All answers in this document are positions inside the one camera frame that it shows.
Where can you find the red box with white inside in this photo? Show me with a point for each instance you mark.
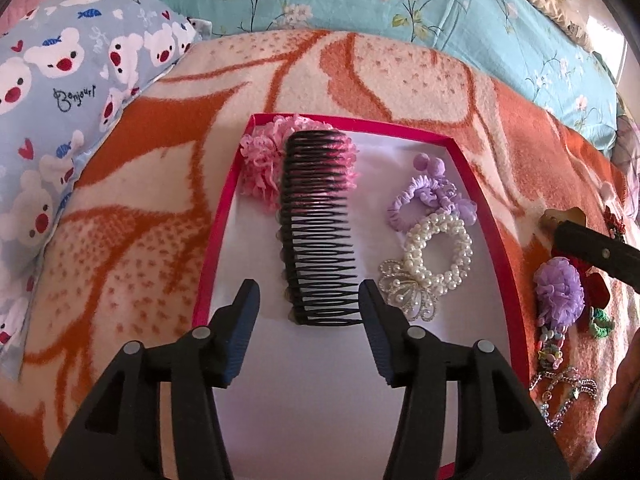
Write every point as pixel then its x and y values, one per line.
pixel 310 410

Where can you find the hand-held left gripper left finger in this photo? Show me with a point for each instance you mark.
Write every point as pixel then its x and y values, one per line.
pixel 240 330

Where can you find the purple pompom scrunchie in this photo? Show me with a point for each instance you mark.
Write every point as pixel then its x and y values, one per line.
pixel 425 195

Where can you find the blue bear print pillow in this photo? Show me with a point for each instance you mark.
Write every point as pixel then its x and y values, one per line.
pixel 75 110

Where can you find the black hair comb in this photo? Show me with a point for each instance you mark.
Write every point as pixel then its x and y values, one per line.
pixel 320 240

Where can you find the orange and cream blanket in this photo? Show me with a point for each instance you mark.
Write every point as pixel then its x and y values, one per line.
pixel 150 260

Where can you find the red velvet bow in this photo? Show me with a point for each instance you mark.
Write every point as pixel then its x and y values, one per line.
pixel 595 287

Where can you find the red flower brooch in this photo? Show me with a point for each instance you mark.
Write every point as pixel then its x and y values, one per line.
pixel 615 222

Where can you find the green scrunchie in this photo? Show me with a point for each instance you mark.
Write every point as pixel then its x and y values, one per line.
pixel 602 322

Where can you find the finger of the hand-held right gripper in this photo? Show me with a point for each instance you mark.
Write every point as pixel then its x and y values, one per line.
pixel 600 257

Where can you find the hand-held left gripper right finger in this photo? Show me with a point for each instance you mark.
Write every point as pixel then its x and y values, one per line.
pixel 377 332

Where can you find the beige hair claw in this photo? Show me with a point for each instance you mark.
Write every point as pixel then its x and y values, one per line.
pixel 555 218

